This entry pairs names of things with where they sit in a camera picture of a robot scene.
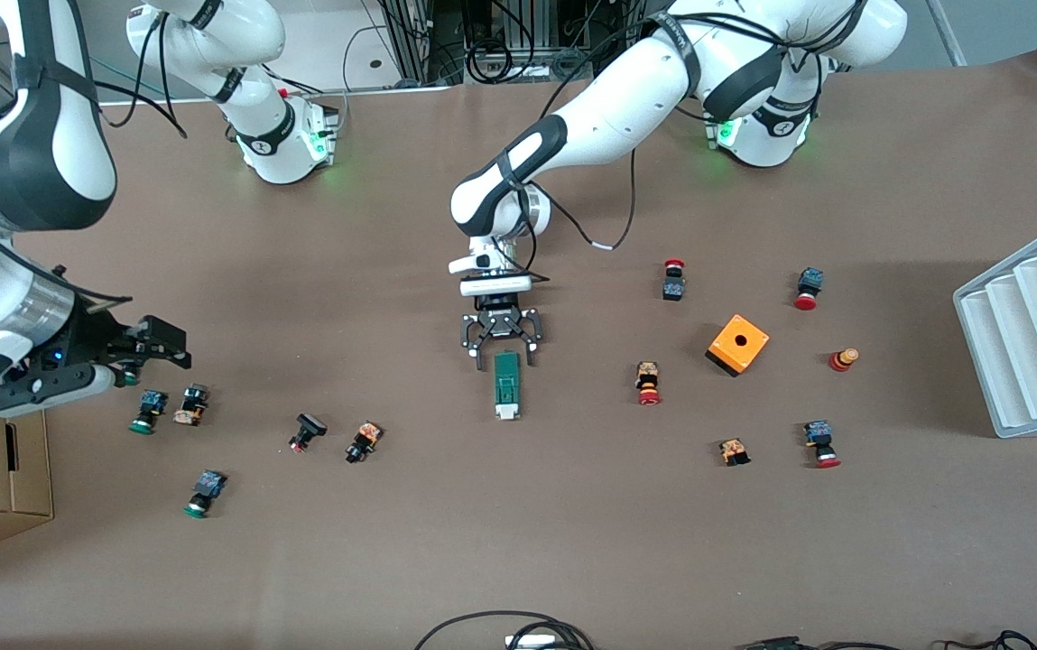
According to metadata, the black cable with plug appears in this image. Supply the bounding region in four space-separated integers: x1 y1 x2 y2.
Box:
735 636 907 650

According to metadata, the black looped cable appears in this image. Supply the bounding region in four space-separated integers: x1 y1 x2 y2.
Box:
414 611 596 650

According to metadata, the black orange selector switch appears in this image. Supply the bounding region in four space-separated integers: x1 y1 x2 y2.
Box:
345 421 384 465

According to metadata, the black pushbutton red base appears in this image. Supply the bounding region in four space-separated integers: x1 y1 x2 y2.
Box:
288 413 328 454

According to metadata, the thin black cable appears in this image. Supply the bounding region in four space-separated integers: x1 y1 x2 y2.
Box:
942 630 1037 650

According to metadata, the orange button enclosure box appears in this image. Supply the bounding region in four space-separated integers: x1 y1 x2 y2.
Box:
706 313 771 378

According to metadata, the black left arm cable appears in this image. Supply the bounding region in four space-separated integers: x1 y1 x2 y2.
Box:
518 149 636 283

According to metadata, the coiled black cable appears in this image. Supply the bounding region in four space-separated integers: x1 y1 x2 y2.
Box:
468 41 513 85

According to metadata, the red mushroom button blue block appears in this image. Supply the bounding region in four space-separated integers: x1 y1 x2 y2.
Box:
802 420 842 469
794 267 825 311

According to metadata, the aluminium profile rack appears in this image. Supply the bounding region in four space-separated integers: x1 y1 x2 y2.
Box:
374 0 663 87

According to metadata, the green load switch white handle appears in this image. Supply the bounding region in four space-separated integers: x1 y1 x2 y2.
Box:
494 351 522 422

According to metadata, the beige black switch block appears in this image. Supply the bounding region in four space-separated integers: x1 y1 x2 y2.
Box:
172 384 209 427

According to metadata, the white ribbed tray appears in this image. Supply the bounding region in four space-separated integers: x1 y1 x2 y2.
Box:
953 215 1037 440

